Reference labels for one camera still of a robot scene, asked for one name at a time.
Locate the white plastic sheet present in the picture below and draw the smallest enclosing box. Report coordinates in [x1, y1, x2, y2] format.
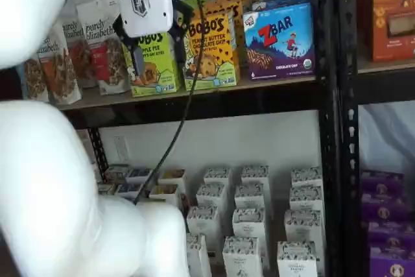
[358, 101, 415, 174]

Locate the green-label granola box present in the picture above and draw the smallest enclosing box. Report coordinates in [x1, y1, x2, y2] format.
[97, 183, 116, 197]
[104, 163, 130, 184]

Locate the black metal shelving unit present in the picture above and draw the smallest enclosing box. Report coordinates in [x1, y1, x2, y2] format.
[58, 0, 341, 277]
[338, 0, 415, 277]

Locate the purple snack box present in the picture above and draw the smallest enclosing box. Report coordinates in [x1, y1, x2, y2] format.
[368, 221, 415, 248]
[369, 246, 415, 277]
[361, 192, 409, 223]
[361, 169, 405, 195]

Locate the blue-label granola box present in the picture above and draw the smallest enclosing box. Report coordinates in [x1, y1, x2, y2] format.
[115, 183, 145, 200]
[126, 167, 154, 186]

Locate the yellow-label granola box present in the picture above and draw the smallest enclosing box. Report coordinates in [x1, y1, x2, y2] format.
[148, 184, 180, 208]
[158, 169, 188, 192]

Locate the large orange snack box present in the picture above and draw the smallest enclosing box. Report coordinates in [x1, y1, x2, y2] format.
[361, 0, 415, 63]

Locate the red-label granola bag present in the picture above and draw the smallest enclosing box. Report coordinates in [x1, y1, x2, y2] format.
[77, 0, 130, 95]

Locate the white patterned pantry box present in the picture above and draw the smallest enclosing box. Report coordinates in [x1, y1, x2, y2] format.
[232, 208, 269, 258]
[235, 184, 267, 215]
[285, 209, 324, 248]
[241, 165, 270, 193]
[196, 183, 228, 213]
[289, 185, 324, 215]
[204, 167, 233, 193]
[185, 234, 212, 277]
[290, 167, 323, 193]
[187, 206, 222, 250]
[222, 236, 264, 277]
[277, 241, 322, 277]

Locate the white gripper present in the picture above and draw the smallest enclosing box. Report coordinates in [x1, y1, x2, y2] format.
[112, 0, 196, 79]

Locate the orange-label granola bag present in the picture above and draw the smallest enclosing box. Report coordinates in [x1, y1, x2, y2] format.
[60, 17, 97, 90]
[36, 35, 83, 105]

